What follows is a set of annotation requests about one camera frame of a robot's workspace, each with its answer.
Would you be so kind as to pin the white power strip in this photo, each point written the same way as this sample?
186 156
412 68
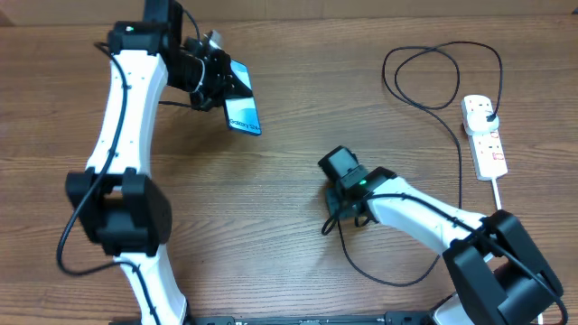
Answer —
486 150

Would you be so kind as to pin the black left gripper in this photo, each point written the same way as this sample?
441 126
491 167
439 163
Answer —
221 62

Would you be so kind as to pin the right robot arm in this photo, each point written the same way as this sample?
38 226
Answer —
498 273

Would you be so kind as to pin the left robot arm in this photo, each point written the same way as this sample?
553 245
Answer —
115 199

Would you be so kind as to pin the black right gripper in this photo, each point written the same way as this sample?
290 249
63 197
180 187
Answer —
337 208

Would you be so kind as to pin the white charger plug adapter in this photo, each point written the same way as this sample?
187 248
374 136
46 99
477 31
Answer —
477 123

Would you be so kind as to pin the teal Galaxy smartphone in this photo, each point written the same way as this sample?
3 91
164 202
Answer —
241 113

